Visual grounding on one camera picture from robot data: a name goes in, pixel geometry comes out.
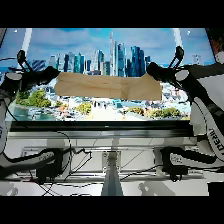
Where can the silver frame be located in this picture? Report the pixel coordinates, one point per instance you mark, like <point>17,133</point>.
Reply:
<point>112,160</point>

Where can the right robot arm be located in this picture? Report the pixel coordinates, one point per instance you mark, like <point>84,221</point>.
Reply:
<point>206,100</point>

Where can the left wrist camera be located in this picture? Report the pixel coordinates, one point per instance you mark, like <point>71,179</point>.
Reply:
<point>22,58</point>

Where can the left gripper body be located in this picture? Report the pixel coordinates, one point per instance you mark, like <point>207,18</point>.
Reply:
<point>46,74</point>

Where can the beige garment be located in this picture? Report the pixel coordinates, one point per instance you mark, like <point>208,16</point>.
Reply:
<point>110,86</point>

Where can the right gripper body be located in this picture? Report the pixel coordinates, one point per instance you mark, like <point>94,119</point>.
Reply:
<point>159,72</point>

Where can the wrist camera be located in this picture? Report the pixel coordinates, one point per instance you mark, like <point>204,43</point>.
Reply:
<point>22,58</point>
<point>178,55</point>

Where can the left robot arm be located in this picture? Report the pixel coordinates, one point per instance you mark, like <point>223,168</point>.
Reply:
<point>10,83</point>

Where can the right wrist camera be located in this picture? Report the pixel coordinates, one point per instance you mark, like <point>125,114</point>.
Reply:
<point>178,55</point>

